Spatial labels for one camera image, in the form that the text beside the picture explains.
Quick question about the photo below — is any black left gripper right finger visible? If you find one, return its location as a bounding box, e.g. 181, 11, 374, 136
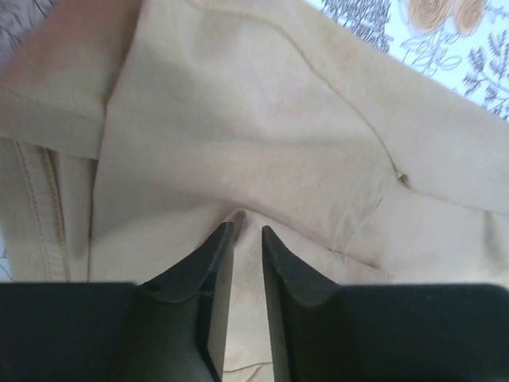
262, 226, 508, 381

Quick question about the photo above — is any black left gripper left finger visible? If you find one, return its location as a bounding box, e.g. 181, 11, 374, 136
1, 223, 234, 381

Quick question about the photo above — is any beige polo shirt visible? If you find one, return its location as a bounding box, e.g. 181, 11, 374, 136
1, 1, 508, 381

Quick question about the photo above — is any floral table mat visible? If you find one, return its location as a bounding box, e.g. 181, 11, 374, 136
311, 1, 508, 120

